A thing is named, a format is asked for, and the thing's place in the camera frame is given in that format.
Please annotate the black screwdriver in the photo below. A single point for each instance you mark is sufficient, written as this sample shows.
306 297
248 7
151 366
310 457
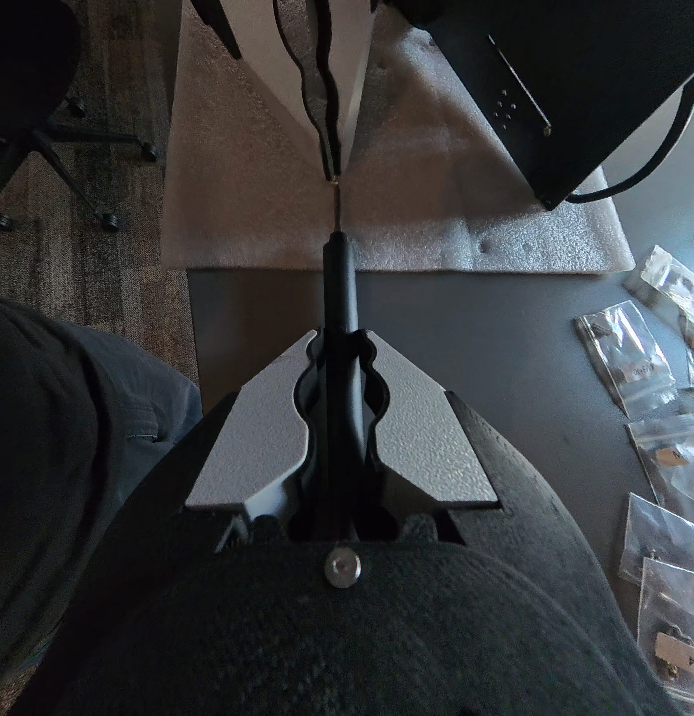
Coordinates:
338 291

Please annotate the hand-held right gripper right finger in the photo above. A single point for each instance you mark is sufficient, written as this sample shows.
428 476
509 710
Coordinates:
436 447

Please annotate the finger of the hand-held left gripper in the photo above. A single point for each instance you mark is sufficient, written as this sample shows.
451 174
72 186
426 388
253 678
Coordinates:
263 45
352 56

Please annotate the black office chair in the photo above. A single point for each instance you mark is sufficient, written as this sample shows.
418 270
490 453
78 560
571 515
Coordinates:
28 56

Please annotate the dark grey desk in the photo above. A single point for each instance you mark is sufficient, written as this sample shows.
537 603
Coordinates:
492 347

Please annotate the grey foam sheet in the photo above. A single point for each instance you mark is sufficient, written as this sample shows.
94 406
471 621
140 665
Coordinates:
436 212

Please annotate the person's grey trousers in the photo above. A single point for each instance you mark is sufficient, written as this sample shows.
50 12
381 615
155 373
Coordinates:
145 380

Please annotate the black metal base plate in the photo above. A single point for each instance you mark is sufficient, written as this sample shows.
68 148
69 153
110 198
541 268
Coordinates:
548 56

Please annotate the group of small screw bags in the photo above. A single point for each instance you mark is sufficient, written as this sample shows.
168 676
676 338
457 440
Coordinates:
627 358

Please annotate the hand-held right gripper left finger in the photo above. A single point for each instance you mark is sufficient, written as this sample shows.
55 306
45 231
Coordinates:
252 453

